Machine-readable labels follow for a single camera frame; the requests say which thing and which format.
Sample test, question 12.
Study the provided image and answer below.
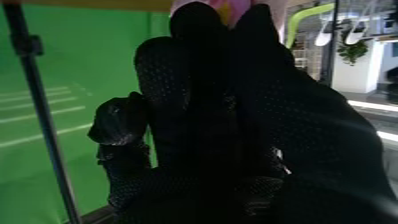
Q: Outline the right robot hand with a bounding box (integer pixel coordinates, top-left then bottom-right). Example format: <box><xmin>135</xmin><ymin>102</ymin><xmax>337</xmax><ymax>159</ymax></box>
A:
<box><xmin>87</xmin><ymin>1</ymin><xmax>398</xmax><ymax>224</ymax></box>

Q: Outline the pink flower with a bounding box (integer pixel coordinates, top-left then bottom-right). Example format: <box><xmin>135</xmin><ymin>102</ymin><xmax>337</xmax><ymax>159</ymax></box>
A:
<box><xmin>168</xmin><ymin>0</ymin><xmax>291</xmax><ymax>32</ymax></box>

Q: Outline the green plant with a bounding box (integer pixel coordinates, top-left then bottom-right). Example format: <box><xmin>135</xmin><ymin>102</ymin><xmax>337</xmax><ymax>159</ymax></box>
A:
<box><xmin>335</xmin><ymin>31</ymin><xmax>371</xmax><ymax>66</ymax></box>

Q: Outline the black stand pole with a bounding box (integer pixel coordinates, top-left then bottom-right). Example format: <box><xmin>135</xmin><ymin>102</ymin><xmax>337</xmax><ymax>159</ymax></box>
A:
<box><xmin>0</xmin><ymin>0</ymin><xmax>85</xmax><ymax>224</ymax></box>

